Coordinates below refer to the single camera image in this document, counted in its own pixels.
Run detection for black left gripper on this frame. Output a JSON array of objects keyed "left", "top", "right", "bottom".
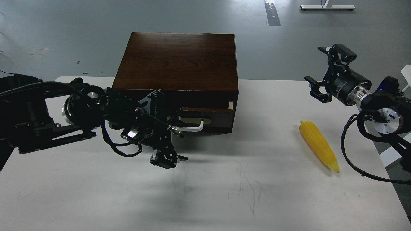
[{"left": 121, "top": 90, "right": 188, "bottom": 169}]

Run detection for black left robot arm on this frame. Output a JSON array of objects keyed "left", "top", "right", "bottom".
[{"left": 0, "top": 74, "right": 188, "bottom": 169}]

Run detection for dark wooden drawer cabinet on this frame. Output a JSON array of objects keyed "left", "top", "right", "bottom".
[{"left": 112, "top": 32, "right": 238, "bottom": 108}]

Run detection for white chair base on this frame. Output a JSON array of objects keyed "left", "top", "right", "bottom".
[{"left": 401, "top": 65, "right": 411, "bottom": 95}]

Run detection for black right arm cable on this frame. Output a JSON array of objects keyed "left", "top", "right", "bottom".
[{"left": 340, "top": 112, "right": 411, "bottom": 186}]

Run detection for white table leg base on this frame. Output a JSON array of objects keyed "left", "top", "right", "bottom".
[{"left": 300, "top": 0, "right": 356, "bottom": 11}]

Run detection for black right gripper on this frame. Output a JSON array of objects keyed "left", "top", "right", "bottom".
[{"left": 304, "top": 44, "right": 372, "bottom": 106}]

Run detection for yellow corn cob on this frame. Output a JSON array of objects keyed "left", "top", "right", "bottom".
[{"left": 299, "top": 120, "right": 340, "bottom": 173}]

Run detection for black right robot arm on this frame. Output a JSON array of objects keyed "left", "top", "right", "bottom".
[{"left": 304, "top": 44, "right": 411, "bottom": 172}]

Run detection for wooden drawer with white handle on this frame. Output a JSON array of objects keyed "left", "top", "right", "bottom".
[{"left": 174, "top": 101, "right": 235, "bottom": 133}]

